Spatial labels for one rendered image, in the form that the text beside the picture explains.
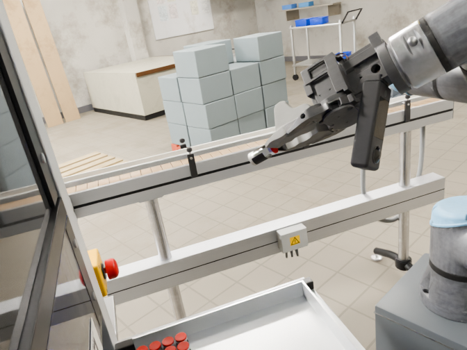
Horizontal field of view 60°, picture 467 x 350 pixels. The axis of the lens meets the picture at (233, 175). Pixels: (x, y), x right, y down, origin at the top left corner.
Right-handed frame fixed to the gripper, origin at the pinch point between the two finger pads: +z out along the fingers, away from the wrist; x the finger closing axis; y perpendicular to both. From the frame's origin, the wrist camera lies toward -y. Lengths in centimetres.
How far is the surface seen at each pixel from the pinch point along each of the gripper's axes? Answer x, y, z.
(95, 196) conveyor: -29, 30, 86
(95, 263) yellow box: 6.5, -5.8, 40.2
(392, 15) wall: -716, 457, 18
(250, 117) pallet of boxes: -283, 175, 156
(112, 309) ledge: -3, -13, 51
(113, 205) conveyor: -35, 27, 85
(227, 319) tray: -11.3, -21.4, 26.9
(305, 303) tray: -21.5, -22.3, 15.3
